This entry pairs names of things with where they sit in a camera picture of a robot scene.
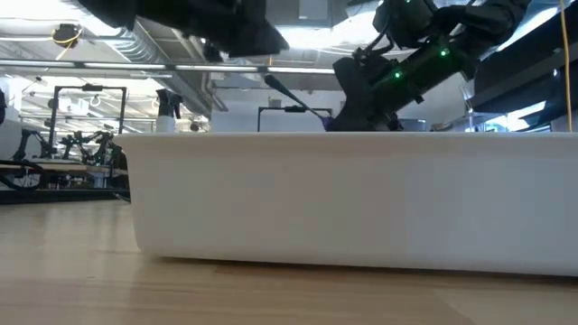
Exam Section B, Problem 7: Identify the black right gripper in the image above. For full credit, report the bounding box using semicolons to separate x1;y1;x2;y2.
326;56;407;133

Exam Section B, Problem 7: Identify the white cutlery tray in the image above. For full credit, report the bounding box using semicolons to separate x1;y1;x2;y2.
110;131;578;277

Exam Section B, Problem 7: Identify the silver air duct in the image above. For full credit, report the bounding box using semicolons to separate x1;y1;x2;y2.
491;0;561;58

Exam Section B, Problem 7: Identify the black round hoop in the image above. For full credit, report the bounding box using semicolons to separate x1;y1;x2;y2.
0;157;45;190

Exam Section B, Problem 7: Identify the dark monitor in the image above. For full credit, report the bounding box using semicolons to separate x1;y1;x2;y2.
399;117;427;132

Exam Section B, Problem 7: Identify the long ceiling light strip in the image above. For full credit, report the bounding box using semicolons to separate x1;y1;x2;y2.
0;60;338;77

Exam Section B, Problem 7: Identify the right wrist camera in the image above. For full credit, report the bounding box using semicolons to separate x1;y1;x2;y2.
372;0;440;50

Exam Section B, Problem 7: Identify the yellow extension cord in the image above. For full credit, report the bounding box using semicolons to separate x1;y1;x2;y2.
558;0;573;132

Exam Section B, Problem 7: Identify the background workbench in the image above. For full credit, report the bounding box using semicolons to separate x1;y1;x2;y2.
0;160;127;190

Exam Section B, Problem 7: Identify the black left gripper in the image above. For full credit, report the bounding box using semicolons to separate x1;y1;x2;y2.
180;0;290;59

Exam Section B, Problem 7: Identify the yellow ceiling cable reel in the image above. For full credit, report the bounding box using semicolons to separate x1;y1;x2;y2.
51;23;84;50

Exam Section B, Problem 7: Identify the silver pole with black head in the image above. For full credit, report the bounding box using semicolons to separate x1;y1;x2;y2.
458;83;476;132

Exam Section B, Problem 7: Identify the spray bottle with yellow liquid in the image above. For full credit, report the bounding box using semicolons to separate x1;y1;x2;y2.
155;88;184;134

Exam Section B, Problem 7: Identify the black gantry frame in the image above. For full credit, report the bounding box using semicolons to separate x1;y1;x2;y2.
48;84;128;136

